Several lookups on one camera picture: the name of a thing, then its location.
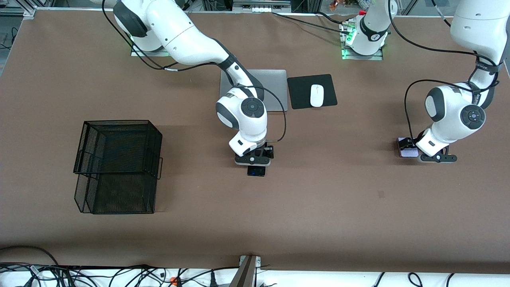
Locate metal camera post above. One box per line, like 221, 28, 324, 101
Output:
230, 255, 261, 287

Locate silver closed laptop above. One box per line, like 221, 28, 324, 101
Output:
219, 69, 288, 112

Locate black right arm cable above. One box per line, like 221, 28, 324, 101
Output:
102, 0, 287, 143

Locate white computer mouse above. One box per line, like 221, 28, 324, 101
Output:
310, 84, 324, 108

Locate black wire mesh tray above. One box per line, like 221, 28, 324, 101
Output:
73, 120, 163, 215

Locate black table cable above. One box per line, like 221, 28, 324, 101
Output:
272, 12, 351, 33

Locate black mouse pad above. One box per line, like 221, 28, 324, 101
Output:
287, 74, 338, 110

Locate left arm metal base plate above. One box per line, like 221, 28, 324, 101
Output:
342, 44, 384, 61

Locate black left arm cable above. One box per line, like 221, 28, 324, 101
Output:
387, 0, 500, 141

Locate tangled black floor cables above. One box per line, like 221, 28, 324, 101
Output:
0, 263, 239, 287

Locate aluminium frame corner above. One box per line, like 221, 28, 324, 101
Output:
0, 6, 37, 17

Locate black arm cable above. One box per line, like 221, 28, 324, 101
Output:
387, 0, 500, 141
102, 0, 287, 143

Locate lilac flip phone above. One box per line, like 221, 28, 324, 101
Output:
398, 138, 420, 158

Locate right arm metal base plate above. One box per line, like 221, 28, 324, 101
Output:
131, 44, 170, 57

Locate black looped floor cable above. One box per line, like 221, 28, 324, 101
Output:
0, 245, 60, 267

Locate grey power strip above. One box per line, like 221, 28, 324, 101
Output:
232, 0, 292, 12

